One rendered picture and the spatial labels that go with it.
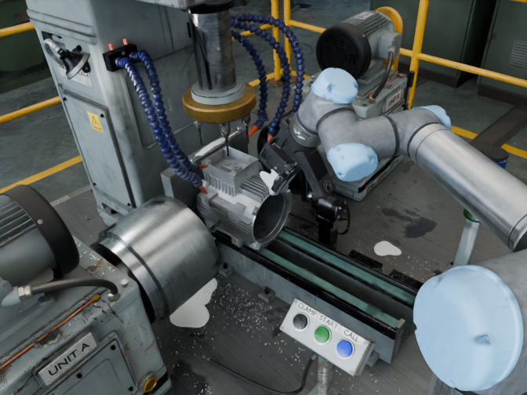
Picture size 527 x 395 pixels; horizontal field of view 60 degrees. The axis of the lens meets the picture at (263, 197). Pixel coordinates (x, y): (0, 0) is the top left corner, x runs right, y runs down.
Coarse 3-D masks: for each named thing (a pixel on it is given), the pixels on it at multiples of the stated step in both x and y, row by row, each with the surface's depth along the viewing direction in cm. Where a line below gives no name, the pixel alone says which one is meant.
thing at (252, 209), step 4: (204, 180) 125; (204, 184) 124; (208, 184) 125; (284, 188) 122; (252, 204) 116; (248, 208) 115; (252, 208) 115; (256, 208) 116; (248, 212) 115; (252, 212) 115; (204, 220) 132; (288, 220) 130; (284, 224) 130; (252, 244) 123; (256, 244) 122; (260, 244) 124; (256, 248) 123
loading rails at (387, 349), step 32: (224, 256) 136; (256, 256) 125; (288, 256) 133; (320, 256) 124; (288, 288) 123; (320, 288) 114; (352, 288) 121; (384, 288) 114; (352, 320) 111; (384, 320) 106; (384, 352) 109
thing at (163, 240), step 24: (144, 216) 102; (168, 216) 102; (192, 216) 104; (120, 240) 97; (144, 240) 97; (168, 240) 99; (192, 240) 102; (120, 264) 97; (144, 264) 95; (168, 264) 97; (192, 264) 101; (216, 264) 108; (144, 288) 95; (168, 288) 97; (192, 288) 104; (168, 312) 101
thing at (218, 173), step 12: (216, 156) 126; (240, 156) 126; (252, 156) 123; (216, 168) 120; (228, 168) 123; (240, 168) 123; (252, 168) 121; (216, 180) 122; (228, 180) 119; (240, 180) 119; (228, 192) 121
